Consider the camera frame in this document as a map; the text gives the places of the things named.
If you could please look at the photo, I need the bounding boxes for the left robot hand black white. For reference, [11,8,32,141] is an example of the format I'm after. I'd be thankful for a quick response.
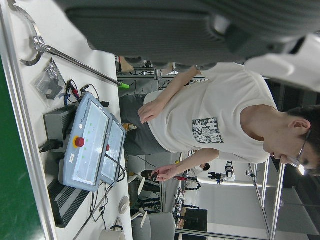
[55,0,320,93]

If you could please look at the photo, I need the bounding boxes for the black power supply box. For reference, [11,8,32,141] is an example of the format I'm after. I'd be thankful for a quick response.
[42,106,78,151]

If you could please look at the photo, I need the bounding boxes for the person in white t-shirt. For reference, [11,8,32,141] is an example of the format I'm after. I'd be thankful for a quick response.
[119,62,320,183]

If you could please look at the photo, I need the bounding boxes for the red blue clip leads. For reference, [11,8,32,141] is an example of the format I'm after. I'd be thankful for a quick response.
[64,78,83,107]

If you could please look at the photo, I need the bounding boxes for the grey blue teach pendant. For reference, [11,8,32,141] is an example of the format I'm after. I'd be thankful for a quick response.
[61,91,113,193]
[99,113,128,187]

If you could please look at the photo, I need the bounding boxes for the clear bag of black parts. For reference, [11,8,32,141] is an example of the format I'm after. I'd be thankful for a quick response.
[30,57,68,109]

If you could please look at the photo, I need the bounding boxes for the person in white shirt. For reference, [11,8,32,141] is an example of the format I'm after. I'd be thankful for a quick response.
[188,162,211,179]

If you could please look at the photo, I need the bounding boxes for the thin framed eyeglasses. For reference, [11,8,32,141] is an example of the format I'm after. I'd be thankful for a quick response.
[287,128,313,169]

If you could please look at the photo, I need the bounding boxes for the white computer mouse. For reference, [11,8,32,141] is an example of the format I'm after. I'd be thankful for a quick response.
[119,195,131,216]

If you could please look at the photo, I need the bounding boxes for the grey office chair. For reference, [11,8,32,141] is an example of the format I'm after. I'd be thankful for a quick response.
[131,211,176,240]

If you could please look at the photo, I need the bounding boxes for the silver reacher grabber green handle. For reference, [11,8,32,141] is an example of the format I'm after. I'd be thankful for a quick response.
[9,0,131,90]

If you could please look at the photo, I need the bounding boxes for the black pendant cable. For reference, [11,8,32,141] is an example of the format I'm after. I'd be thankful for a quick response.
[104,151,127,186]

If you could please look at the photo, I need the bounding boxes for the aluminium profile cage frame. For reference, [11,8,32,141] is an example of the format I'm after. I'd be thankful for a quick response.
[246,156,287,240]

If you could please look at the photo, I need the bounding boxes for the green conveyor belt aluminium frame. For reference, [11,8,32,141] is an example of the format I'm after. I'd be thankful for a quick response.
[0,0,58,240]

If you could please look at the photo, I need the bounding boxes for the black finned metal enclosure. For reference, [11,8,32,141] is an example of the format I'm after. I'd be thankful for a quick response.
[47,172,91,229]

